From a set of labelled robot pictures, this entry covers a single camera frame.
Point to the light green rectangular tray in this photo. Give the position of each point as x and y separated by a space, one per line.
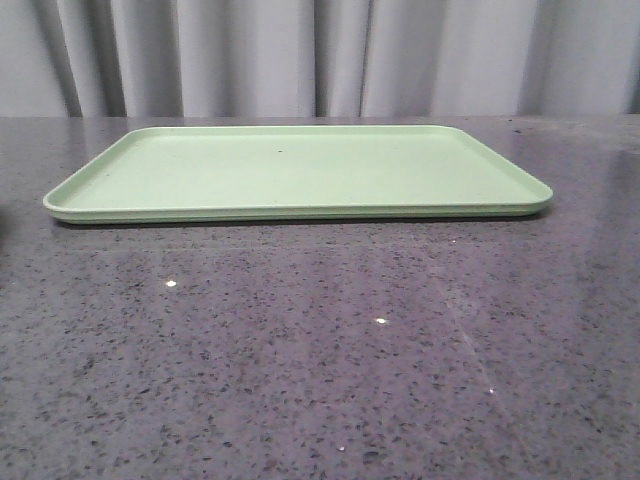
235 173

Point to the grey pleated curtain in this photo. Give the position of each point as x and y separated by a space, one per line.
318 58

